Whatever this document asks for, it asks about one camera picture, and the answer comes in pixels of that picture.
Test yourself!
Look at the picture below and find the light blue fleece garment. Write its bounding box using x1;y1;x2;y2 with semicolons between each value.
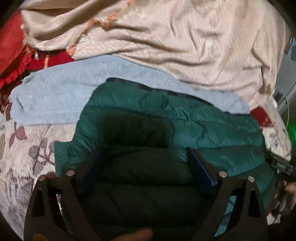
10;55;250;125

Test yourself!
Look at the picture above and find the beige patterned bedspread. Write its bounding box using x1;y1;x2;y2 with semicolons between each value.
20;1;290;108

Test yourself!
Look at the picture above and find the red frilled pillow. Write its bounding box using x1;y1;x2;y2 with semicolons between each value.
1;11;74;86

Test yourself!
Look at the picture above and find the dark green puffer jacket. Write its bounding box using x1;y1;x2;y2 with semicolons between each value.
54;79;276;240

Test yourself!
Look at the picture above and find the white floral plush blanket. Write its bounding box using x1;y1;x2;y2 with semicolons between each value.
1;90;76;238

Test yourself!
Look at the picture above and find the person's right hand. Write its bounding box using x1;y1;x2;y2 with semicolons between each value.
271;181;295;216

